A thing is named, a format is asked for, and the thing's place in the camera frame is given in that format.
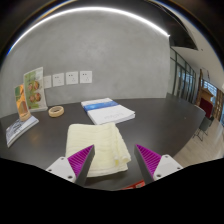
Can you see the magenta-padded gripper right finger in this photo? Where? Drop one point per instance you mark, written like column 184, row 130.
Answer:
column 151, row 163

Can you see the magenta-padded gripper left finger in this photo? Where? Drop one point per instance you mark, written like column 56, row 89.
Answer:
column 78, row 165

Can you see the cream ribbed towel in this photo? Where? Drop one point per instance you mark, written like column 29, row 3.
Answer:
column 100, row 146

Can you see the red flat object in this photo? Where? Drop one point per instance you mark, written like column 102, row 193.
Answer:
column 136, row 185

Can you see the white and blue booklet stack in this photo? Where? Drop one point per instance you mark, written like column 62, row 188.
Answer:
column 108, row 111

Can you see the dark grey chair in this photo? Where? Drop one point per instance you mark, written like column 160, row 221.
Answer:
column 204, row 125

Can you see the grey-blue magazine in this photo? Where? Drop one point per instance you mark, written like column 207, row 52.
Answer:
column 20, row 130

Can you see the red armchair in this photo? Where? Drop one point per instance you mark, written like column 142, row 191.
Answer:
column 206, row 107

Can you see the orange sign on wooden base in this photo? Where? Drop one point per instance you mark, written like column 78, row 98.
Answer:
column 21, row 101

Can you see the green menu stand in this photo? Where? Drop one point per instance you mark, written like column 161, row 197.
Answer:
column 34, row 88

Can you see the curved ceiling light strip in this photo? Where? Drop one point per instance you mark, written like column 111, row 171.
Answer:
column 86, row 9

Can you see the white wall socket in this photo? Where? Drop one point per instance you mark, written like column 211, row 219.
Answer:
column 47, row 81
column 58, row 79
column 86, row 76
column 72, row 77

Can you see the glass partition with black frame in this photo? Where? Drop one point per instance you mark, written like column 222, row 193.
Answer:
column 185, row 80

